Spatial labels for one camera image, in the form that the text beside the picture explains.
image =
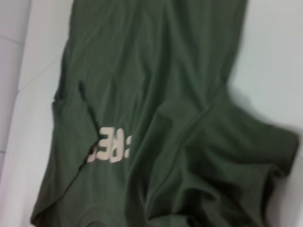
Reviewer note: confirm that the dark green FREE t-shirt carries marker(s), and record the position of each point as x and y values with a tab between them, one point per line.
165	94

